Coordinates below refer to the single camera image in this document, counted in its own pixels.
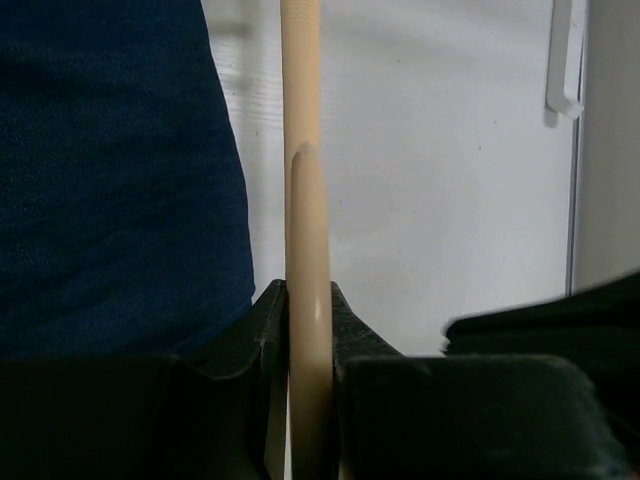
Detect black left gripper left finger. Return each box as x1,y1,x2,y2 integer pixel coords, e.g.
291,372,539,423
1,280,288,479

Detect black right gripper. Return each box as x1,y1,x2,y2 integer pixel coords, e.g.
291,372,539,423
438,275,639,479

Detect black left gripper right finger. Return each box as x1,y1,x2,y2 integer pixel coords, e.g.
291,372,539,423
333,280,633,479

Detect dark blue denim trousers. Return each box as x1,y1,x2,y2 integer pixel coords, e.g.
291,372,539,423
1,1,255,359

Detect beige plastic clothes hanger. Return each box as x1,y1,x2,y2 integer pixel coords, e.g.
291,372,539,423
280,1,333,479

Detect metal clothes rack frame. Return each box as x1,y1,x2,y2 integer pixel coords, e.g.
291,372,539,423
546,0,587,120

